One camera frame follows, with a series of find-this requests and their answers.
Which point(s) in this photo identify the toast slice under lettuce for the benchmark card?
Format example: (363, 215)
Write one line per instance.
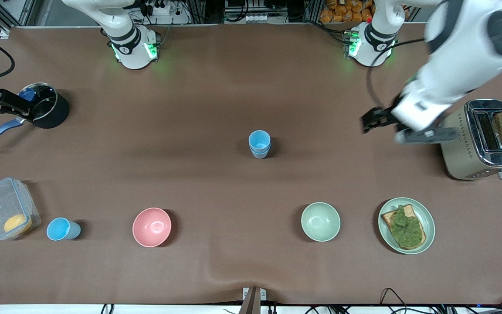
(387, 216)

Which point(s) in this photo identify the yellow round food piece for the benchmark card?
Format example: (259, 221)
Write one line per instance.
(17, 223)

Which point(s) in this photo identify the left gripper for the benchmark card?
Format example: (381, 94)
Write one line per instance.
(387, 114)

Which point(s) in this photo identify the glass pot lid blue knob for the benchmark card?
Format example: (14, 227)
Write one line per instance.
(44, 102)

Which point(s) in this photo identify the light blue plastic cup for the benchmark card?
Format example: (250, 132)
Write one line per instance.
(260, 155)
(259, 140)
(61, 229)

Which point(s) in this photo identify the beige chrome toaster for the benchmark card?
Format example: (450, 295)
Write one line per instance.
(460, 161)

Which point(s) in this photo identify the green lettuce leaf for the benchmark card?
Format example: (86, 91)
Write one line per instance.
(408, 229)

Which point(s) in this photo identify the pale green bowl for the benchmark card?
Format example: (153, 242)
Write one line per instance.
(320, 221)

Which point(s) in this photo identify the metal clamp bracket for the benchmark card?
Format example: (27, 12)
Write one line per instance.
(253, 298)

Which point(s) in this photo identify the bag of orange bread rolls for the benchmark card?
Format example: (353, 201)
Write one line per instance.
(344, 11)

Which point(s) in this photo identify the pink bowl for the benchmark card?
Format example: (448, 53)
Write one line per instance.
(151, 226)

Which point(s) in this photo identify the white power strip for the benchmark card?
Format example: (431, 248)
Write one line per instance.
(161, 8)

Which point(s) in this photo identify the brown table cover mat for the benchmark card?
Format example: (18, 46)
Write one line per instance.
(251, 87)

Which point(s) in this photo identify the pale green plate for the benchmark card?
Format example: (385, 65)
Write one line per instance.
(427, 222)

